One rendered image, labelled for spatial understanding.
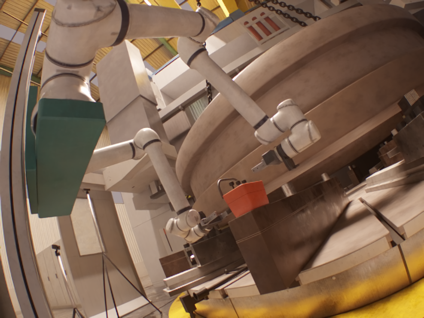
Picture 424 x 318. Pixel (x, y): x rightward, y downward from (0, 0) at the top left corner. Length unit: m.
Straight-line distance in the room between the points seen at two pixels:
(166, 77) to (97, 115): 8.21
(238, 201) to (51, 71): 0.87
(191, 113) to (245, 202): 4.94
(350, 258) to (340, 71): 1.36
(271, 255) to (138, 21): 0.96
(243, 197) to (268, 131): 0.31
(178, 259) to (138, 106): 3.13
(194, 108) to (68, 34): 5.37
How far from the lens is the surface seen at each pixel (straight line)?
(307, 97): 1.79
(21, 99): 0.75
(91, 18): 0.56
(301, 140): 0.93
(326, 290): 1.20
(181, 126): 5.82
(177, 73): 8.51
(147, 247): 6.31
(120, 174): 4.12
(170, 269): 3.31
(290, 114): 0.96
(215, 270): 2.21
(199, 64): 1.05
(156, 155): 1.28
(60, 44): 0.60
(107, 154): 1.31
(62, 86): 0.59
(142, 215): 6.32
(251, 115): 1.00
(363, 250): 1.07
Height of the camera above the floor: 0.63
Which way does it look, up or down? 20 degrees up
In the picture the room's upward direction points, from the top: 24 degrees counter-clockwise
